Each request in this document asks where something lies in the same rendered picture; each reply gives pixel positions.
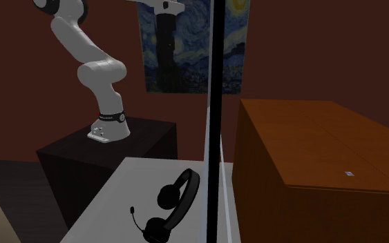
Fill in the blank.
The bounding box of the dark robot stand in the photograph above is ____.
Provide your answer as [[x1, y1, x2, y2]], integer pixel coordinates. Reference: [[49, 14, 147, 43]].
[[36, 115, 178, 231]]

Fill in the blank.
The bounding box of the black headset with microphone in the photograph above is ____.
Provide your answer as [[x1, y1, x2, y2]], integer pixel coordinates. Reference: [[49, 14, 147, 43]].
[[129, 168, 201, 243]]

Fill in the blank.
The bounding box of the brown wooden cabinet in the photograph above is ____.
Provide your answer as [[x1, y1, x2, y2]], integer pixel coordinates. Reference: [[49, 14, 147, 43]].
[[231, 98, 389, 243]]

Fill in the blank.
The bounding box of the black and white upright panel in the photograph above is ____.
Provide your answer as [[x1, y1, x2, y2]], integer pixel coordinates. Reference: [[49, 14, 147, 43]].
[[198, 0, 234, 243]]

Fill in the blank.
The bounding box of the white desk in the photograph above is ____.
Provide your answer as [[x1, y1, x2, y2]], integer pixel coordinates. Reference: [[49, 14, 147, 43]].
[[59, 156, 242, 243]]

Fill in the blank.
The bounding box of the blue starry night wall picture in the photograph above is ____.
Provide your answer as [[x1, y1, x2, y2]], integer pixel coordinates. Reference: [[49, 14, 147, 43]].
[[136, 0, 251, 95]]

